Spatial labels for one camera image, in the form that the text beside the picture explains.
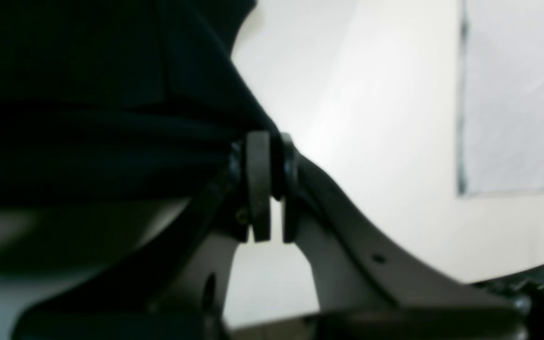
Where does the black T-shirt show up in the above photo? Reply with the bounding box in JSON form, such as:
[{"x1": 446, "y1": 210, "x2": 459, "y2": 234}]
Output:
[{"x1": 0, "y1": 0, "x2": 278, "y2": 276}]

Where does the white panel at table corner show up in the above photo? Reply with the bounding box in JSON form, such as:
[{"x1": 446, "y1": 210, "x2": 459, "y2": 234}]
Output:
[{"x1": 457, "y1": 0, "x2": 544, "y2": 196}]

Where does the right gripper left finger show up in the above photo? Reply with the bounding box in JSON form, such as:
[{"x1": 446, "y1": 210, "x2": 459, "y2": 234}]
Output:
[{"x1": 149, "y1": 131, "x2": 272, "y2": 340}]

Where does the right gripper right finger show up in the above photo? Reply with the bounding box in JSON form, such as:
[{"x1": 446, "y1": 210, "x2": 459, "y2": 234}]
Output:
[{"x1": 279, "y1": 134, "x2": 528, "y2": 340}]

